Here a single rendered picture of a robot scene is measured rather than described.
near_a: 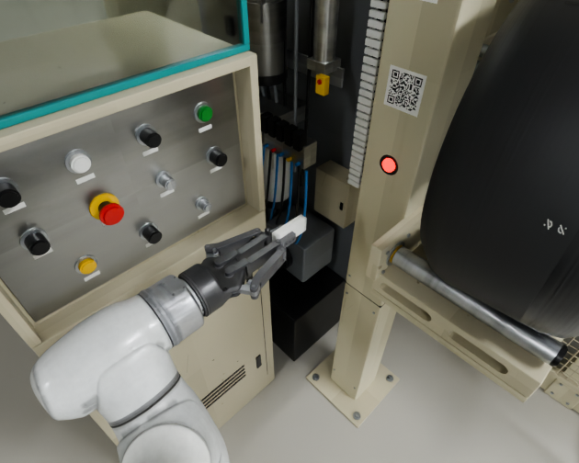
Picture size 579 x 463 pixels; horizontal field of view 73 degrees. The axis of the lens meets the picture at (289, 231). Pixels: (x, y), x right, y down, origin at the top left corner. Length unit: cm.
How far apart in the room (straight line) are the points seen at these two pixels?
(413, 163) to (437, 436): 114
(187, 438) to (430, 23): 69
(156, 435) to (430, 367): 142
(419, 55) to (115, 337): 63
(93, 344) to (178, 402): 13
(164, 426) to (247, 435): 110
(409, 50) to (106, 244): 65
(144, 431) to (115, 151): 44
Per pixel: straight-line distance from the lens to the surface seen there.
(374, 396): 169
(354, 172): 94
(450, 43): 73
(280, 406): 165
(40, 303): 85
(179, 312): 55
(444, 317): 86
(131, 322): 54
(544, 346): 83
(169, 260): 88
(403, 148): 82
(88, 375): 54
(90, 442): 176
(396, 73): 78
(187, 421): 54
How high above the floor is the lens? 153
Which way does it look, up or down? 44 degrees down
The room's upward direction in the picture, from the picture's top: straight up
